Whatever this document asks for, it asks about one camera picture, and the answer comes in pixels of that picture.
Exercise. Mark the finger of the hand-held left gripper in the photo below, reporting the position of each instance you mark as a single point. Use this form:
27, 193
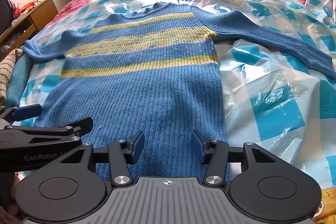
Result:
78, 125
27, 111

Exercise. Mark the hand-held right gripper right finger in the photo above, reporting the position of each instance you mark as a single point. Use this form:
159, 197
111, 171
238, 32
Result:
198, 148

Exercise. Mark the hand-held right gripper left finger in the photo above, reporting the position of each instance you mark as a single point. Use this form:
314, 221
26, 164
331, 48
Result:
136, 148

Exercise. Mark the blue yellow-striped knit sweater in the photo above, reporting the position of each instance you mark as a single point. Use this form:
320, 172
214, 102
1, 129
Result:
147, 82

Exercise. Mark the teal towel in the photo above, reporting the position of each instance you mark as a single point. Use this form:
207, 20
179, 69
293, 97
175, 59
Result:
19, 77

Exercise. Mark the beige striped knit cloth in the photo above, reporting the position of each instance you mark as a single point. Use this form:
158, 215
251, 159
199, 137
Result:
6, 74

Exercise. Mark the clear plastic checkered sheet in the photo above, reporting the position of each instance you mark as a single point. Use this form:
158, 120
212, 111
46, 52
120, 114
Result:
275, 98

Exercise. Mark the wooden shelf cabinet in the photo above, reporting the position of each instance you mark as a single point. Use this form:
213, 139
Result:
36, 16

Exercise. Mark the black monitor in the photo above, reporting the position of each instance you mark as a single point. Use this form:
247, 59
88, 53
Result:
5, 12

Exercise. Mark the orange object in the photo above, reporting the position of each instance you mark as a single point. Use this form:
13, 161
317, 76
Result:
27, 7

